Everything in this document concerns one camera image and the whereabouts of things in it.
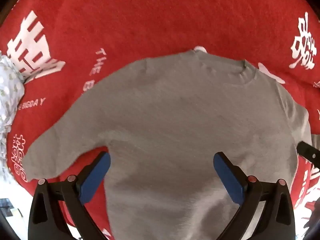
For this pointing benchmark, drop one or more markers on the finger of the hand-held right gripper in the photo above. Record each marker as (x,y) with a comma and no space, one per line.
(310,154)

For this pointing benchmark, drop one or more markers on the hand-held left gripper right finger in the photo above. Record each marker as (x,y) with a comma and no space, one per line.
(228,177)

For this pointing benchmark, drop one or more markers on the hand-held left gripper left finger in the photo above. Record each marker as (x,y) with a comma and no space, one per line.
(96,177)

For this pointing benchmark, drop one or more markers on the grey sweater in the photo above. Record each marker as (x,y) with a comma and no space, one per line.
(175,120)

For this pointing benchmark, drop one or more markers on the pale floral cloth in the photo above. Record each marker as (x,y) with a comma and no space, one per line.
(10,87)

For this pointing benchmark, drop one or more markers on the red printed blanket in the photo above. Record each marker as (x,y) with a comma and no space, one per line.
(150,17)

